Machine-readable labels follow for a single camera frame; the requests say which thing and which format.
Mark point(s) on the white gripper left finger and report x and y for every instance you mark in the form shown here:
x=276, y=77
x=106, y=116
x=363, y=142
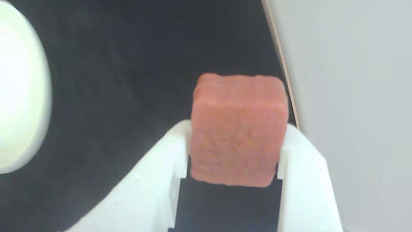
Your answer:
x=141, y=193

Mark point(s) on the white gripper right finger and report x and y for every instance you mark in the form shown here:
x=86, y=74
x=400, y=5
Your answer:
x=305, y=180

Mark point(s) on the white bowl plate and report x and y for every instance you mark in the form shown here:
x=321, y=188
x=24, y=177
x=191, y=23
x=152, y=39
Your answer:
x=19, y=87

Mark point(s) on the black desk mat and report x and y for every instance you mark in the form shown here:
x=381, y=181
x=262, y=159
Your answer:
x=128, y=64

